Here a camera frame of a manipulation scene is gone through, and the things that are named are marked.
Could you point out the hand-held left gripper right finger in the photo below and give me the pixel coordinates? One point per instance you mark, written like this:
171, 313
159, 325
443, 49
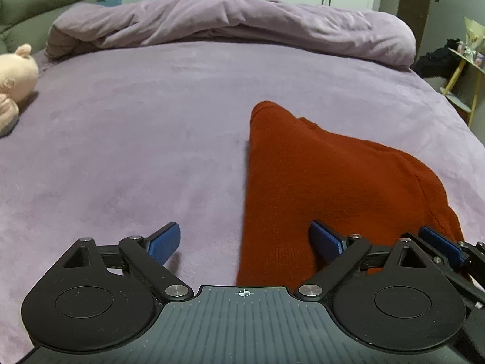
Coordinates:
326, 240

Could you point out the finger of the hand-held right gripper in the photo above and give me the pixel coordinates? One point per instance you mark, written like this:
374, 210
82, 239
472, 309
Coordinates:
441, 246
475, 258

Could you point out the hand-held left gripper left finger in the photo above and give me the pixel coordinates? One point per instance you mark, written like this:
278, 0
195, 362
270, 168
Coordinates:
165, 244

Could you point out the red knit sweater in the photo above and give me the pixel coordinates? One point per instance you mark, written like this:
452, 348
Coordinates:
322, 178

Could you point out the dark clothes pile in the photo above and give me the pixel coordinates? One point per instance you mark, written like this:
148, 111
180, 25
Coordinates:
435, 62

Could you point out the purple bed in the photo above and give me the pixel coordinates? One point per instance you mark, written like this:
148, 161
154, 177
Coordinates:
132, 140

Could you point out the yellow side table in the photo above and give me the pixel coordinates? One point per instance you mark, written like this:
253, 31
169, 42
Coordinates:
456, 72

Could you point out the cream wrapped bouquet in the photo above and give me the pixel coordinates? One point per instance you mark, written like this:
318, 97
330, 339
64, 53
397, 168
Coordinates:
475, 36

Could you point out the cream plush toy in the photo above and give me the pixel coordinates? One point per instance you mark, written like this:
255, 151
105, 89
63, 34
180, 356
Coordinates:
17, 79

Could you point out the purple duvet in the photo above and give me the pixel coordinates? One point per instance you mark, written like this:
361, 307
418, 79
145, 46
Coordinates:
235, 22

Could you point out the grey-green headboard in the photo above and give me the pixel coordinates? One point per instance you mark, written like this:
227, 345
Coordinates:
41, 3

